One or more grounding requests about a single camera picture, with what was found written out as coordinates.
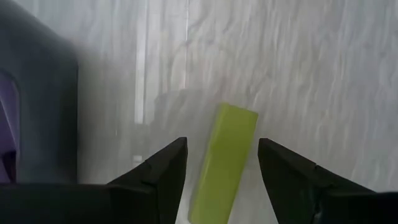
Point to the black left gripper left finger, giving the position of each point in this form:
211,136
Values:
155,193

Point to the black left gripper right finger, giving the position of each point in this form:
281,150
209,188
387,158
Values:
295,186

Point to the green wooden block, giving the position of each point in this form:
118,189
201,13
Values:
224,161

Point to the purple wooden block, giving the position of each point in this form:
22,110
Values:
7,124

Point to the grey plastic bin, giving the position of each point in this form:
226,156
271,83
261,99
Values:
46,93

